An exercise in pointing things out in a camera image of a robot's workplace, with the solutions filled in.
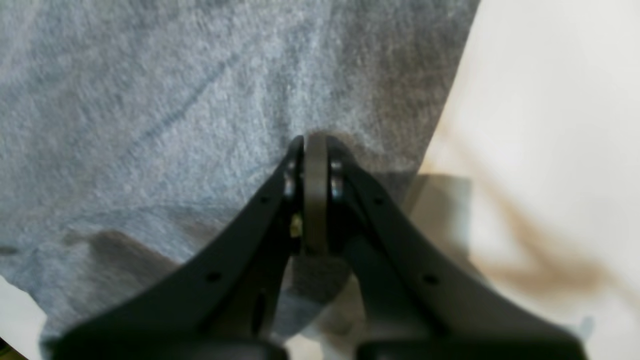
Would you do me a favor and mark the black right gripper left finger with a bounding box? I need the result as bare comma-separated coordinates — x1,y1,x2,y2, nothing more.
52,136,304,360

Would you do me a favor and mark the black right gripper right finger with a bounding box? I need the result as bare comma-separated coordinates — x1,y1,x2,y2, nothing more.
327,136,586,360

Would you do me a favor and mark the grey t-shirt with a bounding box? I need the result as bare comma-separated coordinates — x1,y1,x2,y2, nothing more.
0,0,480,358

